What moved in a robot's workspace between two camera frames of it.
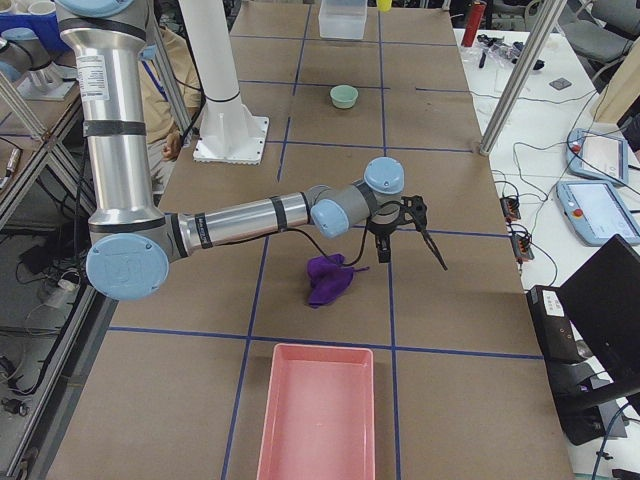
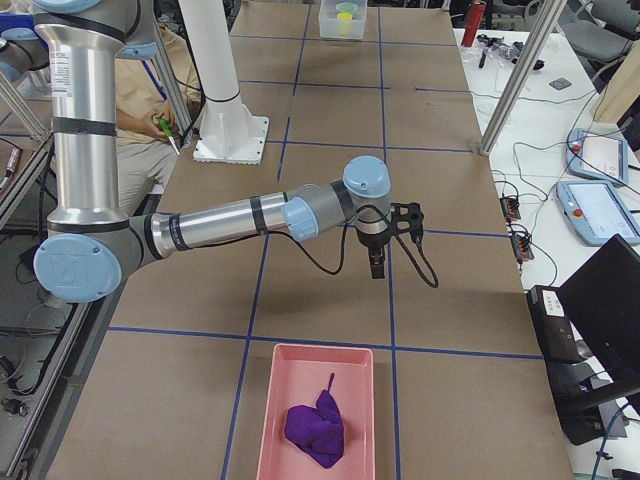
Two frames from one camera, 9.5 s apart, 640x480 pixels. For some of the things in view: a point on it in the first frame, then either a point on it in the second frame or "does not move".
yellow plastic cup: x=384 y=6 → x=344 y=21
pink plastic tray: x=319 y=418 does not move
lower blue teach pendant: x=597 y=211 does not move
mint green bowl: x=343 y=96 → x=346 y=7
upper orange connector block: x=510 y=208 does not move
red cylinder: x=473 y=23 does not move
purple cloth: x=329 y=278 → x=318 y=431
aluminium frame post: x=548 y=14 does not move
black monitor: x=602 y=302 does not move
